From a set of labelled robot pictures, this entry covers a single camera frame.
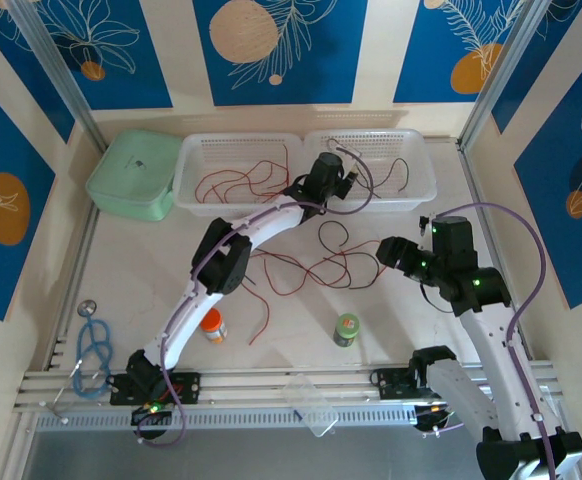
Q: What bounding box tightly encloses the thin black cable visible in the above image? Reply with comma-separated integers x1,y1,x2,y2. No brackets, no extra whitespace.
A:
374,157,411,200
320,239,388,291
317,221,351,251

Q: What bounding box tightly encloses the white perforated plastic basket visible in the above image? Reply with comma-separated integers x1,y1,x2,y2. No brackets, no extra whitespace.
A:
303,128,438,214
172,132,306,219

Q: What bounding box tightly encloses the green bottle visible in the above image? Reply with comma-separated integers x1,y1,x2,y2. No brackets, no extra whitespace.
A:
333,312,361,349

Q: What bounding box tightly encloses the black controller board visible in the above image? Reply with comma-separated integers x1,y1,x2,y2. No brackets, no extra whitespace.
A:
413,402,460,436
129,403,175,441

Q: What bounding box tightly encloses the orange lid bottle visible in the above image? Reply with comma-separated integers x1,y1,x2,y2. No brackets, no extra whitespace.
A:
199,307,230,345

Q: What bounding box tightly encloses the green lidded plastic container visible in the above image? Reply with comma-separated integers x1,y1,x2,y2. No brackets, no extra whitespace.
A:
84,128,185,224

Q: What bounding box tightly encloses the grey metal panel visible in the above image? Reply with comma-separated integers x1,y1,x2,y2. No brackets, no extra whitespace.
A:
18,427,582,480

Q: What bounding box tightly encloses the blue stethoscope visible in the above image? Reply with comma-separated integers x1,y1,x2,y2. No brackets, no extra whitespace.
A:
45,298,116,426

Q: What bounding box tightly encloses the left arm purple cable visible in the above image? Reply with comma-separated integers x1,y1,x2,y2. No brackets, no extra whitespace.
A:
135,142,375,448

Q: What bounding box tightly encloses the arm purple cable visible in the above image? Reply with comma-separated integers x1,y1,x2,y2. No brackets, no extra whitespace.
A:
415,202,565,480
135,142,375,448

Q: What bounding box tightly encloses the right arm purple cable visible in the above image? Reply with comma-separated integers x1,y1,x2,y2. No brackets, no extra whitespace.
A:
415,202,565,480

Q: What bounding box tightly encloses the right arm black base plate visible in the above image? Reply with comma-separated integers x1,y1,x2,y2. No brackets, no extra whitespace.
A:
373,367,452,401

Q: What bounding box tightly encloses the aluminium frame post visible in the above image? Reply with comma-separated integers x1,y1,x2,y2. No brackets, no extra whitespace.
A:
5,0,110,154
456,0,582,151

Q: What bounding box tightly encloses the aluminium rail frame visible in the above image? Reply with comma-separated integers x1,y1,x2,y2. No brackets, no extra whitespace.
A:
13,360,565,434

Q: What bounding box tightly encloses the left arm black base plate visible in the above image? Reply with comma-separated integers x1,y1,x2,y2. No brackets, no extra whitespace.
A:
108,370,203,407

